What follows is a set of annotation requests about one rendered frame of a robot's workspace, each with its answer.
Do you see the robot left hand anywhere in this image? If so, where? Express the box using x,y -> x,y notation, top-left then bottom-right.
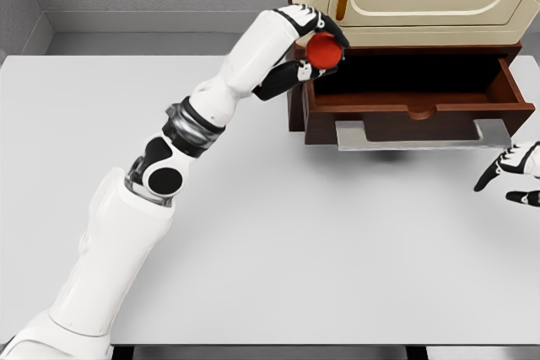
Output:
219,3 -> 350,103

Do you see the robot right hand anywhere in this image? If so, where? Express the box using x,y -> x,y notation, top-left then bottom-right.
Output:
473,141 -> 540,207

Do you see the red round switch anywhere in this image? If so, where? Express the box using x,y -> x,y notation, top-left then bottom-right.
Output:
305,30 -> 343,69

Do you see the brown wooden drawer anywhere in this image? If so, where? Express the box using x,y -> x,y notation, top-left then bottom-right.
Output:
302,54 -> 537,147

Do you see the silver drawer handle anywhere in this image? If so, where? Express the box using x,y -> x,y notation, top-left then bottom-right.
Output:
334,119 -> 513,153

